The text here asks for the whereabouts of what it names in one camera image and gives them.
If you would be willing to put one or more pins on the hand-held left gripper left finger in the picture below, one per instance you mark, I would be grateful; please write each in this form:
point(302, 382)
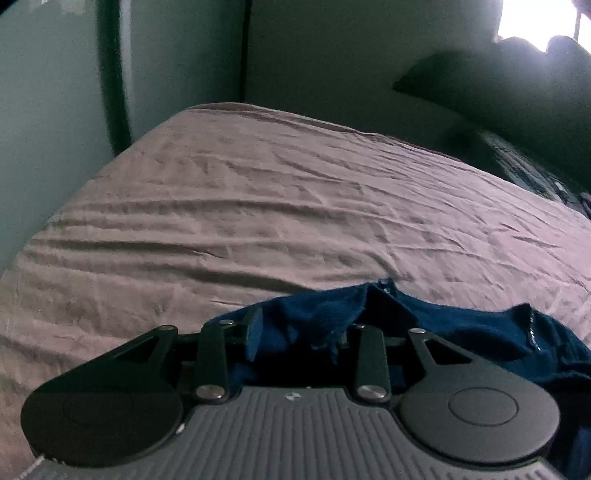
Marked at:
point(252, 324)

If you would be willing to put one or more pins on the grey patterned pillow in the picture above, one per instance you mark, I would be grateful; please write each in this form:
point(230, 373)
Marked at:
point(531, 170)

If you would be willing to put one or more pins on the bright window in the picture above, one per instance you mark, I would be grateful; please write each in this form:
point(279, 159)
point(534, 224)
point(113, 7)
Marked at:
point(540, 18)

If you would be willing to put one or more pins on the purple crumpled cloth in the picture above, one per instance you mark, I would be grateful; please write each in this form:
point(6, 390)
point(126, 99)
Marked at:
point(586, 203)

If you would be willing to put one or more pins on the blue beaded sweater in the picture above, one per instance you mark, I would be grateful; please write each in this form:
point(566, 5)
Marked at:
point(443, 332)

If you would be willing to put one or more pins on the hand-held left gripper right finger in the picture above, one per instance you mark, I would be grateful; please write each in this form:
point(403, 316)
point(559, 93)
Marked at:
point(369, 355)

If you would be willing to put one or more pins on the dark green curved pole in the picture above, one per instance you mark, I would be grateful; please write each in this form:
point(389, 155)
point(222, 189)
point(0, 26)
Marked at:
point(113, 69)

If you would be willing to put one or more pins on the dark pillow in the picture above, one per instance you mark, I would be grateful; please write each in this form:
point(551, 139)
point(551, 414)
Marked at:
point(508, 87)

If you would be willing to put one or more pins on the bed with pink sheet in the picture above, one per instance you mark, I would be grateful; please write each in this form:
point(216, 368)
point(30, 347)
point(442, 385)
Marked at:
point(258, 207)

